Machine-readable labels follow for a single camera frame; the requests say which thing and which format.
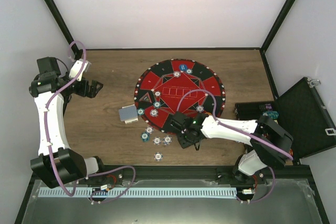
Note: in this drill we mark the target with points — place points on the green poker chip stack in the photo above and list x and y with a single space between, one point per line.
145 137

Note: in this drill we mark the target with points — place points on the blue small blind button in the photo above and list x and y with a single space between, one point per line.
183 67

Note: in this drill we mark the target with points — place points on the triangular all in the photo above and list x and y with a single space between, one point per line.
146 98

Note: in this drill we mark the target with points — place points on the dark chips in case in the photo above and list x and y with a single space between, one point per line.
266 107

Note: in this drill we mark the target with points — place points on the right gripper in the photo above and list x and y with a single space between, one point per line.
184 144

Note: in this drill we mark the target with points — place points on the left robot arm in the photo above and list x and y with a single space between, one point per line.
56 161

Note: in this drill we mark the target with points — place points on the round red black poker mat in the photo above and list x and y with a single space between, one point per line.
202 87

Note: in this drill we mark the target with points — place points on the light blue slotted cable duct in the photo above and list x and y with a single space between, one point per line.
208 192

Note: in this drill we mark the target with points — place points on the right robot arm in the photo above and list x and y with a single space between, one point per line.
268 143

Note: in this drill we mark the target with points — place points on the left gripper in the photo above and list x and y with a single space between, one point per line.
92 93

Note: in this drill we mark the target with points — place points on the black poker case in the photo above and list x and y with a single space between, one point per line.
302 113

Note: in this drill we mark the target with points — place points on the green chip row in case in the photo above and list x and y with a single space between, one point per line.
272 114

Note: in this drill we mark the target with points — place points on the blue backed card deck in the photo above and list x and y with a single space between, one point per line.
128 112

